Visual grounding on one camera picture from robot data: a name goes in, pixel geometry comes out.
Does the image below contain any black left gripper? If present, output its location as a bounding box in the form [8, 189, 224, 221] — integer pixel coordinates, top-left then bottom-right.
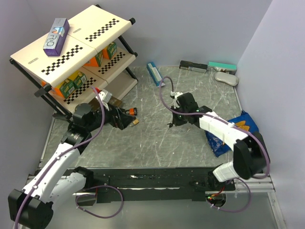
[86, 100, 136, 132]

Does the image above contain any orange black padlock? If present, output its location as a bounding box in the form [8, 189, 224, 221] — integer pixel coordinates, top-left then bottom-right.
[125, 107, 137, 116]

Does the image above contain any brass padlock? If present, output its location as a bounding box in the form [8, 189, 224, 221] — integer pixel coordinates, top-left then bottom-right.
[130, 119, 139, 126]

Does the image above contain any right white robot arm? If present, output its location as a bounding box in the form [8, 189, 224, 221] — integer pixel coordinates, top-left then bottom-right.
[170, 92, 270, 190]

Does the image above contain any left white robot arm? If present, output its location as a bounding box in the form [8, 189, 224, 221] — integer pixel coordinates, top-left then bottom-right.
[8, 103, 136, 229]

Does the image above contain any brown paper package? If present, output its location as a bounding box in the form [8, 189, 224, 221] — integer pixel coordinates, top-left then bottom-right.
[89, 96, 123, 110]

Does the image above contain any black long box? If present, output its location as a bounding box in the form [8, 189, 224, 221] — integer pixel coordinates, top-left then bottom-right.
[179, 60, 208, 73]

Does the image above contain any blue long box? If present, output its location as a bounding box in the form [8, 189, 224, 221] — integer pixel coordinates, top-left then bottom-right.
[146, 62, 165, 87]

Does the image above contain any teal white box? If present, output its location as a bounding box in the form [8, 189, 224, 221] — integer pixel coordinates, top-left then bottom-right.
[207, 62, 237, 75]

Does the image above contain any grey oval case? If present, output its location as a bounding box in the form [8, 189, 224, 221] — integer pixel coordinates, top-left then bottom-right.
[214, 72, 239, 86]

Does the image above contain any blue chips bag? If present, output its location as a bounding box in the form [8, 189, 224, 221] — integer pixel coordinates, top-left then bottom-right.
[205, 110, 259, 157]

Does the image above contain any green scrub daddy box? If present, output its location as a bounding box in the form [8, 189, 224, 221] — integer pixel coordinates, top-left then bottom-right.
[69, 71, 87, 89]
[54, 79, 75, 99]

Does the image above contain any orange green box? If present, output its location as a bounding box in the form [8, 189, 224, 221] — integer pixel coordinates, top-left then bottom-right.
[84, 51, 103, 67]
[102, 42, 117, 60]

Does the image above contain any green Scrub Daddy box front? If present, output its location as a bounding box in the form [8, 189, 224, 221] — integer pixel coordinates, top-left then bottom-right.
[54, 79, 75, 99]

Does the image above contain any beige checkered shelf rack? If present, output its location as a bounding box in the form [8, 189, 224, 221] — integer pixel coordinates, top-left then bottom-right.
[10, 5, 138, 119]

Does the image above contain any purple silver box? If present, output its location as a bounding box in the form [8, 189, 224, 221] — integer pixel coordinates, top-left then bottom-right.
[43, 18, 70, 57]

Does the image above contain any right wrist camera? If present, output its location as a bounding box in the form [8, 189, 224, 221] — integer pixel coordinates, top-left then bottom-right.
[170, 91, 183, 108]

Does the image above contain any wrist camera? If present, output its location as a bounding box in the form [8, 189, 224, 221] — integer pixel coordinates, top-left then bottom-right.
[170, 91, 183, 108]
[98, 90, 112, 103]

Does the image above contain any purple cable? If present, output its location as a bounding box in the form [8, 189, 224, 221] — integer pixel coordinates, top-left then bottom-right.
[13, 86, 107, 229]
[158, 76, 271, 180]
[207, 177, 252, 213]
[75, 185, 124, 219]

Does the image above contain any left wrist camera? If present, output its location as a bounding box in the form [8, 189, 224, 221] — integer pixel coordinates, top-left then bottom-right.
[98, 90, 112, 103]

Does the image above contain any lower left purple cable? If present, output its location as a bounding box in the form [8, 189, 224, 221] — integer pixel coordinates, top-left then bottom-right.
[75, 185, 124, 219]

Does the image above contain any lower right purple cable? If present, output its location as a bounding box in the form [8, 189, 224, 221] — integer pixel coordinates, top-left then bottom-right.
[207, 177, 252, 213]

